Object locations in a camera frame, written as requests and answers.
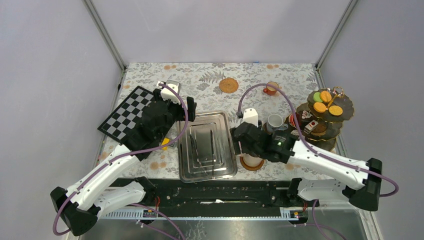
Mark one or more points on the red frosted donut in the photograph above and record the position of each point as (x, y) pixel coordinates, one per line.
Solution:
(291, 120)

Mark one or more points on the yellow block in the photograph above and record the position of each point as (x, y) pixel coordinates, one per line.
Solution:
(165, 143)

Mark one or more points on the orange waffle cookie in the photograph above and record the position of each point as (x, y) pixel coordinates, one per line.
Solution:
(319, 107)

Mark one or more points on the grey patterned mug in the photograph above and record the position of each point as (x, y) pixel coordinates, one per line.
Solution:
(276, 122)

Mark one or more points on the small red cup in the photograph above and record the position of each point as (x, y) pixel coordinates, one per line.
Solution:
(271, 88)

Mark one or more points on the aluminium frame post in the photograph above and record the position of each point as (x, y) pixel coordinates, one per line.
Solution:
(101, 27)
(335, 34)

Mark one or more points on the stainless steel tray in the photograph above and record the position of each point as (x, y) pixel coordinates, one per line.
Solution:
(218, 122)

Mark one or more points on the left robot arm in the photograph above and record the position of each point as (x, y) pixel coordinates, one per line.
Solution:
(79, 206)

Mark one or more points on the aluminium frame post right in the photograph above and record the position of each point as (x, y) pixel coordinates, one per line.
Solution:
(335, 34)

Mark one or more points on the yellow waffle cookie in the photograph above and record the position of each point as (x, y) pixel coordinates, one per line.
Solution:
(335, 110)

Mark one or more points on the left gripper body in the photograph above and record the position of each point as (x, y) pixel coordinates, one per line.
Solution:
(176, 112)

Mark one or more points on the black white chessboard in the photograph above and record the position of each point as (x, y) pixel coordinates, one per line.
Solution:
(129, 112)

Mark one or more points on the green macaron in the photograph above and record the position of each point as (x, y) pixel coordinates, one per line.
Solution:
(317, 97)

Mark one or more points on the chocolate cake slice with cherry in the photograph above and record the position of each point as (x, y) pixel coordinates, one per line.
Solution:
(310, 127)

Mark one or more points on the brown wooden saucer coaster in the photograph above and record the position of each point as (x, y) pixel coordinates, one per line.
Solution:
(252, 169)

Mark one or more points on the chocolate cake slice pink topping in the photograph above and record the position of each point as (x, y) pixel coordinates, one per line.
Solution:
(306, 115)

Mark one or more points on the aluminium frame post left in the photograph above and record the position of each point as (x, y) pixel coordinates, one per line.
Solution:
(101, 27)

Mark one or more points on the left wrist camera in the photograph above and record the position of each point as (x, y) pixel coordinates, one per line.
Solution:
(168, 90)

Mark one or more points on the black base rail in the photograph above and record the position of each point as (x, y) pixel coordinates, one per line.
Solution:
(221, 198)

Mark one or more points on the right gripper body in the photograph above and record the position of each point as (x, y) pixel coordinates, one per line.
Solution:
(245, 149)

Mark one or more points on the dark walnut coaster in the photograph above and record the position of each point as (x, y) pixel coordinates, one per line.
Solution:
(265, 128)

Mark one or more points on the three tier black cake stand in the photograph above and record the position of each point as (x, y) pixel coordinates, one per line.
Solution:
(329, 126)

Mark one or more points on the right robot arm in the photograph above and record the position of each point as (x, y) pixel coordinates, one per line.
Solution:
(354, 181)

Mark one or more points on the woven rattan coaster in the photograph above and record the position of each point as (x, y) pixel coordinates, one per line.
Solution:
(228, 85)

